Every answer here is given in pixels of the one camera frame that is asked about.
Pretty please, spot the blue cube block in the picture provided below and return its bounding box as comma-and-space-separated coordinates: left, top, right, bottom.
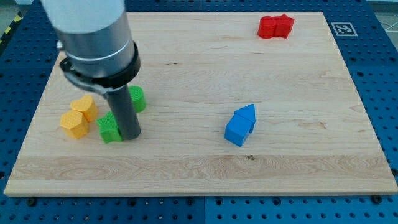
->
224, 114, 252, 147

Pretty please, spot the green circle block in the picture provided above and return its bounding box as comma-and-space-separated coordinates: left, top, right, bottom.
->
129, 86, 146, 113

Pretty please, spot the green star block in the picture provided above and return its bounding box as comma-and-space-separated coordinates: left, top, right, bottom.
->
96, 111, 123, 144

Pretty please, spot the white fiducial marker tag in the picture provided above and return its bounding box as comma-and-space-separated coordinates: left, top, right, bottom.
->
331, 22, 358, 37

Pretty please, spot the red circle block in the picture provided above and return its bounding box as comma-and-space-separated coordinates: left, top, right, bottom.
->
257, 16, 277, 39

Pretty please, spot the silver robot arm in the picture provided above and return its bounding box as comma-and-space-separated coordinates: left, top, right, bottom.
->
41, 0, 139, 98

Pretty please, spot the yellow hexagon block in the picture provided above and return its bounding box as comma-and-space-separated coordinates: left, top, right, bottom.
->
60, 110, 89, 139

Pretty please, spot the yellow heart block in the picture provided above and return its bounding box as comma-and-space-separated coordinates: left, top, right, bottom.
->
70, 95, 99, 122

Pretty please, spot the red star block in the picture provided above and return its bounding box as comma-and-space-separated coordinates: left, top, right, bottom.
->
274, 14, 295, 39

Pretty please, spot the blue triangle block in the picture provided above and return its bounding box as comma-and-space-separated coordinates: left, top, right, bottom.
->
234, 104, 256, 133

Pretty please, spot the wooden board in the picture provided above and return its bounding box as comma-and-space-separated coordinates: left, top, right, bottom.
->
4, 12, 397, 197

